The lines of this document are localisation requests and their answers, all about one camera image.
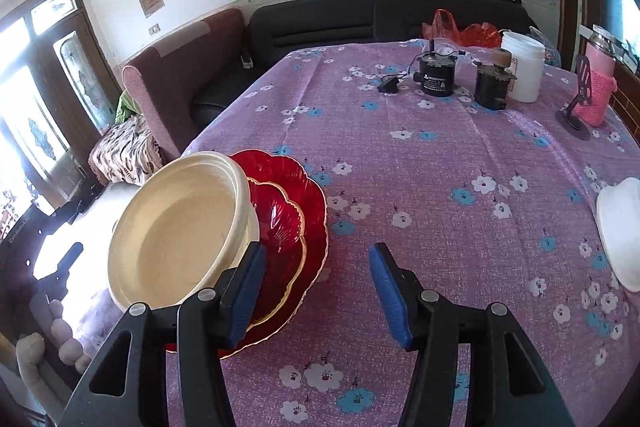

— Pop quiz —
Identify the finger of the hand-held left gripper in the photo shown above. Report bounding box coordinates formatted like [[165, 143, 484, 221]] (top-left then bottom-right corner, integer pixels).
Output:
[[32, 242, 84, 283]]

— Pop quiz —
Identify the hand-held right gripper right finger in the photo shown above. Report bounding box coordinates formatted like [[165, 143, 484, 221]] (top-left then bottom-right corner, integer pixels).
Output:
[[368, 242, 576, 427]]

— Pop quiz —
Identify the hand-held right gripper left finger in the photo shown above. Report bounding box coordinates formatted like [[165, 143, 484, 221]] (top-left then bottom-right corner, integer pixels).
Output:
[[59, 242, 267, 427]]

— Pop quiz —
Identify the small red glass plate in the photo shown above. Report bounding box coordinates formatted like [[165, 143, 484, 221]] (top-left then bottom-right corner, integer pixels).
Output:
[[245, 177, 307, 323]]

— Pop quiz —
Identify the cream bowl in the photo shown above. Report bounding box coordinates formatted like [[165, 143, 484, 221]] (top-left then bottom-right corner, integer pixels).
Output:
[[107, 151, 260, 313]]

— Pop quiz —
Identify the large red glass plate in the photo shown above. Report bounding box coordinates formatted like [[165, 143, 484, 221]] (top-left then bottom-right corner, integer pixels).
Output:
[[167, 149, 329, 360]]

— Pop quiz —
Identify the white foam bowl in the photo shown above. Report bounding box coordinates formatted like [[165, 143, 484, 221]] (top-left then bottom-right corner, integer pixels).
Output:
[[595, 177, 640, 294]]

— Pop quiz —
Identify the person's left hand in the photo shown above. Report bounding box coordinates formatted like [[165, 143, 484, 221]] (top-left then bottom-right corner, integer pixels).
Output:
[[15, 297, 93, 408]]

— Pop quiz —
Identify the purple floral tablecloth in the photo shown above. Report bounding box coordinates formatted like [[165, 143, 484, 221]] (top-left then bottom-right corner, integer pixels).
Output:
[[75, 38, 640, 427]]

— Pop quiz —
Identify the brown patterned cloth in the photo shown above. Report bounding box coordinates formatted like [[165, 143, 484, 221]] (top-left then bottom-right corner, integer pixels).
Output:
[[89, 116, 166, 186]]

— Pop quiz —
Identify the green cloth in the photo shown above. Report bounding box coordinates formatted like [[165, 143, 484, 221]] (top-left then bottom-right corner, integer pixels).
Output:
[[116, 89, 138, 124]]

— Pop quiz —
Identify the wooden glass door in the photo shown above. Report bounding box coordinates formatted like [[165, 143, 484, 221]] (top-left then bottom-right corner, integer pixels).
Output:
[[0, 0, 123, 218]]

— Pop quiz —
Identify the maroon armchair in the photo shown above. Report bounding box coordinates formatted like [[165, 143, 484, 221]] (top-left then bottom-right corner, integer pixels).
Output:
[[121, 8, 247, 162]]

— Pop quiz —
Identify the black pump motor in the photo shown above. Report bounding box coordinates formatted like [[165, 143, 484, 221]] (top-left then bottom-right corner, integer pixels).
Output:
[[412, 38, 460, 98]]

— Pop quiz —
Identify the dark motor with cork top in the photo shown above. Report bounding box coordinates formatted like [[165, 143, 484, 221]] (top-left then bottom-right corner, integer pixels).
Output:
[[473, 48, 516, 111]]

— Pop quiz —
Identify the black phone stand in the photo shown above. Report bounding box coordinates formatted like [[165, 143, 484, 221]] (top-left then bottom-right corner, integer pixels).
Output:
[[556, 54, 593, 140]]

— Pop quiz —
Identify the white plastic jar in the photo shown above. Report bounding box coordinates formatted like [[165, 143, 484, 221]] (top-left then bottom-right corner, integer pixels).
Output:
[[500, 31, 546, 104]]

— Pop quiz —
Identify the red plastic bag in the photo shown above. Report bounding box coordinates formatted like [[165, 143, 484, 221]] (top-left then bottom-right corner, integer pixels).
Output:
[[421, 9, 502, 49]]

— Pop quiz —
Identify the black sofa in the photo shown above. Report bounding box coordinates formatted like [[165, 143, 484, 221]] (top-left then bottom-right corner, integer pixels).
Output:
[[192, 0, 538, 128]]

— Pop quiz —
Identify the blue patterned bag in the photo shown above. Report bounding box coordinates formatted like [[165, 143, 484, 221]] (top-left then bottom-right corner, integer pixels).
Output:
[[527, 27, 561, 68]]

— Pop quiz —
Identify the bottle with pink knit sleeve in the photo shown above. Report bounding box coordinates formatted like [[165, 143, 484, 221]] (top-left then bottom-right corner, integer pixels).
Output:
[[572, 26, 618, 128]]

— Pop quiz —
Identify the brick-patterned wooden cabinet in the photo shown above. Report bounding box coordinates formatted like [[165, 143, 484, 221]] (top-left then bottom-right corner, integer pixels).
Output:
[[607, 57, 640, 128]]

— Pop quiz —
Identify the frosted glass window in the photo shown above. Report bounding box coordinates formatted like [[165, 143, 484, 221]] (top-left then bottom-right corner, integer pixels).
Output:
[[600, 0, 640, 58]]

